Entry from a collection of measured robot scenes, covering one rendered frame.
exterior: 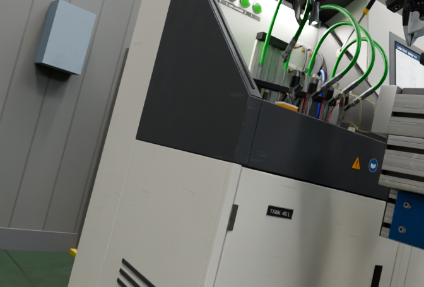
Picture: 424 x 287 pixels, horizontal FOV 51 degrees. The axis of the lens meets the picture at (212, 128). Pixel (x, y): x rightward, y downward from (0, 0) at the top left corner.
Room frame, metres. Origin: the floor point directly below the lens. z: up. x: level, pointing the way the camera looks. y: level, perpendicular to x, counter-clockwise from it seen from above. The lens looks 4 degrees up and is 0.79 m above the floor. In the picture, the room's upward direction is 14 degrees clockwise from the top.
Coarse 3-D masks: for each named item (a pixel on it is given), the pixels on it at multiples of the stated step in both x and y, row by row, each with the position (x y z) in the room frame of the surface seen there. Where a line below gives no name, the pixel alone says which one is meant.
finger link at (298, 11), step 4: (296, 0) 1.18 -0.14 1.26; (300, 0) 1.16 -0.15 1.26; (304, 0) 1.18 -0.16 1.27; (296, 4) 1.19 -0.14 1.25; (300, 4) 1.17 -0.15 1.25; (296, 8) 1.20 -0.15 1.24; (300, 8) 1.20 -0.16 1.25; (296, 12) 1.20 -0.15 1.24; (300, 12) 1.21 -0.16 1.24; (296, 16) 1.21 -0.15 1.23; (300, 16) 1.21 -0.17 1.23; (296, 20) 1.22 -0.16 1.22; (300, 20) 1.22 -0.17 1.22
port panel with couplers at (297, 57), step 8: (304, 40) 1.77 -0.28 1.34; (312, 40) 1.79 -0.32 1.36; (296, 48) 1.74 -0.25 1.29; (312, 48) 1.80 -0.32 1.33; (296, 56) 1.76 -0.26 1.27; (304, 56) 1.78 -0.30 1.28; (288, 64) 1.74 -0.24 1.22; (296, 64) 1.76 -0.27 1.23; (288, 72) 1.74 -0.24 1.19; (288, 80) 1.75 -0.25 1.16; (280, 96) 1.74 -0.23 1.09; (296, 104) 1.79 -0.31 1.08
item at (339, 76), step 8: (328, 8) 1.46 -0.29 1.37; (336, 8) 1.42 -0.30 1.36; (352, 16) 1.36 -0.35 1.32; (360, 40) 1.32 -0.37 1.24; (360, 48) 1.31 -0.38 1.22; (288, 56) 1.58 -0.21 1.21; (352, 64) 1.32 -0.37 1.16; (344, 72) 1.34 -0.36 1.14; (280, 80) 1.58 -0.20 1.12; (336, 80) 1.36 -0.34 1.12; (320, 88) 1.41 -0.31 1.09
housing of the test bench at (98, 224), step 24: (144, 0) 1.70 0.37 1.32; (168, 0) 1.50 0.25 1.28; (144, 24) 1.64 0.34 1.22; (144, 48) 1.59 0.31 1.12; (144, 72) 1.54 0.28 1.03; (120, 96) 1.70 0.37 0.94; (144, 96) 1.50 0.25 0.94; (120, 120) 1.64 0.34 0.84; (120, 144) 1.59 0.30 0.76; (120, 168) 1.54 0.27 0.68; (96, 192) 1.69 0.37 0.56; (120, 192) 1.50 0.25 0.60; (96, 216) 1.63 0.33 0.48; (96, 240) 1.59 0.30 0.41; (96, 264) 1.54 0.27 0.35
